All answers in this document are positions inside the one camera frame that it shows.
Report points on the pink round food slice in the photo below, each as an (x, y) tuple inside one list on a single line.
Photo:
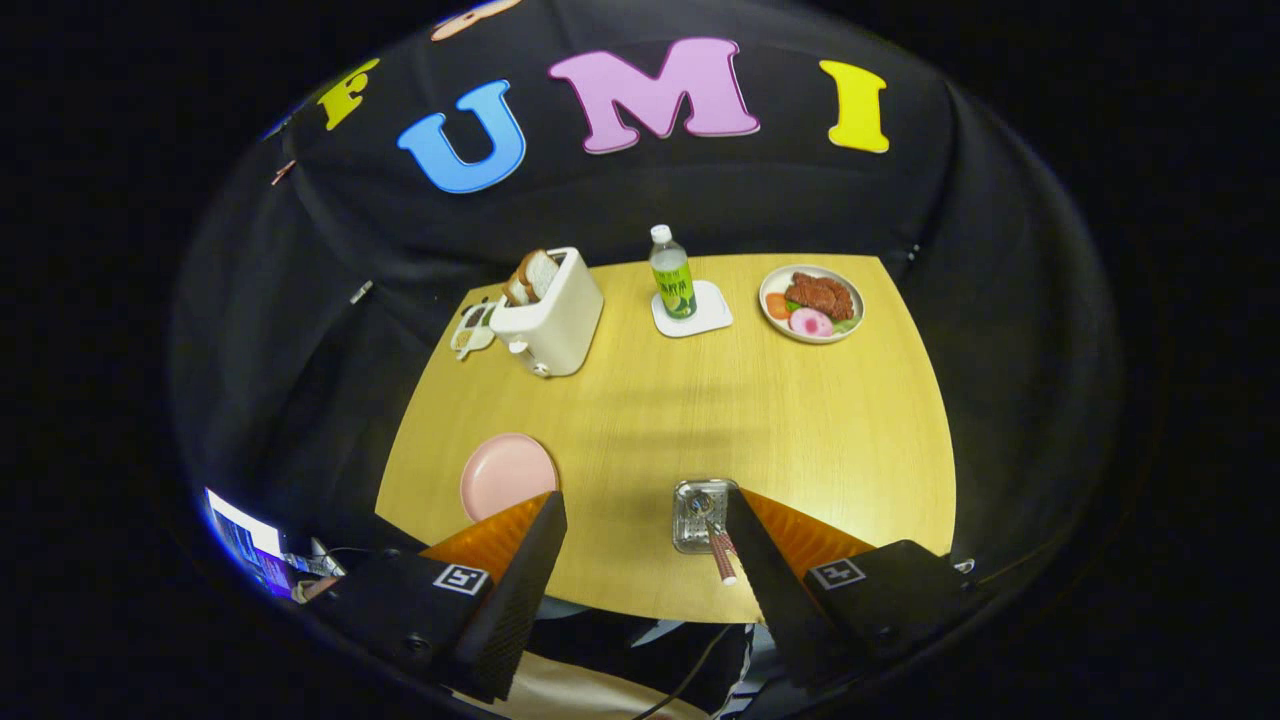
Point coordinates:
[(811, 323)]

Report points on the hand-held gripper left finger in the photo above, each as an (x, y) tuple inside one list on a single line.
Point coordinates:
[(520, 590)]

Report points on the toast bread slice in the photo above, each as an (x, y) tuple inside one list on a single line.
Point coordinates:
[(516, 290), (541, 273)]

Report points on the green label drink bottle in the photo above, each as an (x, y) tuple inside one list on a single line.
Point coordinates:
[(673, 280)]

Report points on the white plate with food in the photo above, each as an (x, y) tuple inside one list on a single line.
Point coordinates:
[(775, 283)]

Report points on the laptop screen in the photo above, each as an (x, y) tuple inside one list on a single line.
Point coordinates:
[(245, 540)]

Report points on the orange carrot slice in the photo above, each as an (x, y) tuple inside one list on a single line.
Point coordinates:
[(777, 306)]

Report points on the pink plate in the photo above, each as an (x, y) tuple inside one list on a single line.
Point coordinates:
[(505, 475)]

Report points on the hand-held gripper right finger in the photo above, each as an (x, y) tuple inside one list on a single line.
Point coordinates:
[(775, 600)]

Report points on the white toaster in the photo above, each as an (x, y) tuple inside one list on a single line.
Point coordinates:
[(555, 325)]

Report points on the white coaster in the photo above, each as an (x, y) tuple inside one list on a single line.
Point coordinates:
[(712, 310)]

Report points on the brown meat piece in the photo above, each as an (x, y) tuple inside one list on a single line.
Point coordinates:
[(820, 295)]

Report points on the silver metal clip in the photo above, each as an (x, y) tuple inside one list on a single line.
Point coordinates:
[(361, 292)]

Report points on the white divided condiment dish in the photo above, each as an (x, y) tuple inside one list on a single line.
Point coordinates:
[(472, 335)]

